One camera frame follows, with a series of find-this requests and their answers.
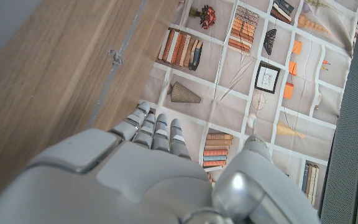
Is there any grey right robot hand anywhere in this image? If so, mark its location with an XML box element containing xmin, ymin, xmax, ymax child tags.
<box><xmin>0</xmin><ymin>101</ymin><xmax>323</xmax><ymax>224</ymax></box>

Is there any printed bookshelf backdrop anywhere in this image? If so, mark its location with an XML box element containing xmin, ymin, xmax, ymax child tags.
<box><xmin>137</xmin><ymin>0</ymin><xmax>358</xmax><ymax>210</ymax></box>

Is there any dark perforated panel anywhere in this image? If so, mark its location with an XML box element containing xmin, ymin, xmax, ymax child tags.
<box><xmin>318</xmin><ymin>0</ymin><xmax>358</xmax><ymax>224</ymax></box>

